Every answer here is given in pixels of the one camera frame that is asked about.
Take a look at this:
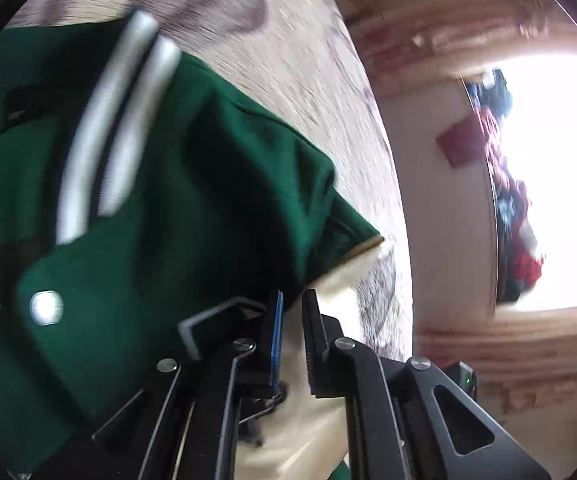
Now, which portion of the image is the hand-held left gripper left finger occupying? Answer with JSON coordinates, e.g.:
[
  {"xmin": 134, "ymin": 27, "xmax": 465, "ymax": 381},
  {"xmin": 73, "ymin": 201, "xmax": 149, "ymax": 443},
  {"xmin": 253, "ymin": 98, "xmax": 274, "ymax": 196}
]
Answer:
[{"xmin": 138, "ymin": 289, "xmax": 286, "ymax": 480}]

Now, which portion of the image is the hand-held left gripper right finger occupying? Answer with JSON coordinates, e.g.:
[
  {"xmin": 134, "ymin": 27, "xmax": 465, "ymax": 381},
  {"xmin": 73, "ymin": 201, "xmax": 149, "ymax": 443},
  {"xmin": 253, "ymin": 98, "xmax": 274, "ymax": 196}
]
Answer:
[{"xmin": 303, "ymin": 287, "xmax": 552, "ymax": 480}]

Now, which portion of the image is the green jacket with white stripes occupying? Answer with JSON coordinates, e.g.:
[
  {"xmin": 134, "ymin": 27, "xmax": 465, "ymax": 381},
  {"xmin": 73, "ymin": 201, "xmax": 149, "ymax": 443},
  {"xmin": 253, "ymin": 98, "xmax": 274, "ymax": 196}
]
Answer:
[{"xmin": 0, "ymin": 7, "xmax": 385, "ymax": 480}]

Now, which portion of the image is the pile of red clothes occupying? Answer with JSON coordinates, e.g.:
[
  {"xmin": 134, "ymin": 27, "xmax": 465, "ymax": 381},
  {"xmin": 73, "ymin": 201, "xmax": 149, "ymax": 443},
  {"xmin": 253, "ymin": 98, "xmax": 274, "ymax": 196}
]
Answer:
[{"xmin": 465, "ymin": 67, "xmax": 545, "ymax": 305}]

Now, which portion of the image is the black device with green light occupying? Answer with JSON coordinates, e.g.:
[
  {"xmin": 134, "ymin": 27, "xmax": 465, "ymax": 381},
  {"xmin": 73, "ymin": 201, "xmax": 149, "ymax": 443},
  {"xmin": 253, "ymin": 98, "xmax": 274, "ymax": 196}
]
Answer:
[{"xmin": 443, "ymin": 360, "xmax": 479, "ymax": 402}]

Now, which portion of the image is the floral plush blanket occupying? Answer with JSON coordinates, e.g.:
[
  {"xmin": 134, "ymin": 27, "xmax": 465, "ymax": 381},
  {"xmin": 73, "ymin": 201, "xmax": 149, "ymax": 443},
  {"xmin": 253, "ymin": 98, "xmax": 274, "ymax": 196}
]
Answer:
[{"xmin": 6, "ymin": 0, "xmax": 415, "ymax": 361}]

